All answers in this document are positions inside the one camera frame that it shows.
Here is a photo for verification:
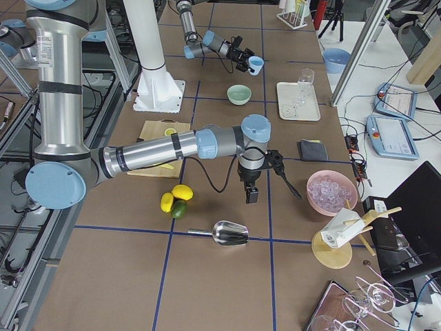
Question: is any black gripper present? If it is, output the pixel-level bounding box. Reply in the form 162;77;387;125
227;46;255;73
238;163;261;203

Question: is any blue plastic cup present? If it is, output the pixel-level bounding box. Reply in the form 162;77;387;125
248;56;265;76

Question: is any green bowl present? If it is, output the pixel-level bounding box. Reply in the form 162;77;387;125
227;85;252;106

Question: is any metal ice scoop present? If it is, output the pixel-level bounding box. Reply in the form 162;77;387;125
187;220;249;246

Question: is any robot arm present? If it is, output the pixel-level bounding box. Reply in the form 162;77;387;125
25;1;271;210
175;0;265;76

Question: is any pink bowl with ice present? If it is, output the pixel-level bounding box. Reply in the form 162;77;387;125
307;170;358;217

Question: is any blue bowl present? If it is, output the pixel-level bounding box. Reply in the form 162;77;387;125
322;48;351;74

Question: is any wine glass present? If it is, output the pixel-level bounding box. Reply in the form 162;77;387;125
294;68;315;106

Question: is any yellow lemon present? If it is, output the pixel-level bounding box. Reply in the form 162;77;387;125
160;192;174;213
172;184;194;201

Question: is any green lime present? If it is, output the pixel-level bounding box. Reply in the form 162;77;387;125
170;200;187;219

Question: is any grey folded cloth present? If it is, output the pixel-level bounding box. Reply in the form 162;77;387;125
297;139;328;161

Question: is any white bear tray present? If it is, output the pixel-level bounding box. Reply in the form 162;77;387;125
276;82;320;121

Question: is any yellow plastic knife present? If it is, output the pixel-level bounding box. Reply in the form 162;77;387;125
158;163;174;170

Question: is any red cylinder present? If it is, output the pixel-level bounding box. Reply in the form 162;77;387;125
314;0;328;31

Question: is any white paper carton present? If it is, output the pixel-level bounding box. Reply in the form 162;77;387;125
320;208;365;249

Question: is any half lemon slice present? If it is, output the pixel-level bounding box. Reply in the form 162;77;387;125
164;128;176;136

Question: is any wooden stand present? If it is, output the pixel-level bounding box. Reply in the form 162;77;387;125
311;207;402;270

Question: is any black tripod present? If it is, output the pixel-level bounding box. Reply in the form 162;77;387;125
318;0;345;42

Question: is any wooden cutting board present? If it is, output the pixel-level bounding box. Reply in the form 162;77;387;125
127;120;190;179

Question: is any far blue teach pendant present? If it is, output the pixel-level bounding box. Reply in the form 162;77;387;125
373;83;418;121

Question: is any blue teach pendant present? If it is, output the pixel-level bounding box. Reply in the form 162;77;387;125
373;83;418;121
366;115;420;160

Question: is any near blue teach pendant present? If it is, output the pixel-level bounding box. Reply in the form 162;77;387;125
366;115;420;160

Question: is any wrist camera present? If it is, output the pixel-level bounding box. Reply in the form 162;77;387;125
267;150;285;177
231;35;243;51

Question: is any white wire cup rack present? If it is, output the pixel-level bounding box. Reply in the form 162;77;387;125
276;0;310;30

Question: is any white camera pole base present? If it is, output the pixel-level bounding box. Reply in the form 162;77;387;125
123;0;185;113

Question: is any aluminium frame post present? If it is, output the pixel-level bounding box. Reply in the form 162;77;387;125
330;0;391;107

